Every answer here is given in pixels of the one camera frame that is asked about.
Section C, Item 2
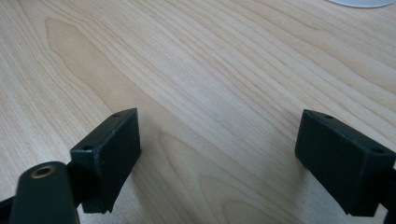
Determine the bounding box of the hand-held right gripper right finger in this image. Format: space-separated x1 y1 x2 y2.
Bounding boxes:
294 108 396 217

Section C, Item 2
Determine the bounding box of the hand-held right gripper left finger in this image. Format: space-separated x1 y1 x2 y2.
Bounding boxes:
69 107 142 215

